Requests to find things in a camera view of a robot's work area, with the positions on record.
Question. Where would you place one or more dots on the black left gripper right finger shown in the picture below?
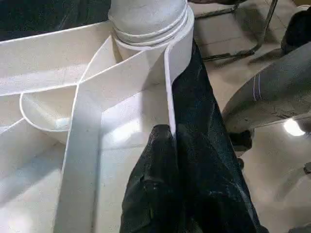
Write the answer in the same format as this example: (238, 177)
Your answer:
(204, 194)

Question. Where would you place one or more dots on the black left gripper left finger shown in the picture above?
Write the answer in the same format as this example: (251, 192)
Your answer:
(153, 184)

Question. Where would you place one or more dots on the white plastic table top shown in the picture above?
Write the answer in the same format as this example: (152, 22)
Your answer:
(60, 133)

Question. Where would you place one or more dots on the white plastic table leg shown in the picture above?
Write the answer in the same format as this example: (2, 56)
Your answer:
(145, 17)

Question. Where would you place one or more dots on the black left robot foot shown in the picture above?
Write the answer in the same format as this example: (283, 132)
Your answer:
(240, 140)

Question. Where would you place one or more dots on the silver left robot leg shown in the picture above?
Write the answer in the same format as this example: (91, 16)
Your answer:
(279, 85)

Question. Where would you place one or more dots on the black metal table leg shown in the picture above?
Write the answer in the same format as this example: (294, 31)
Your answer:
(266, 24)

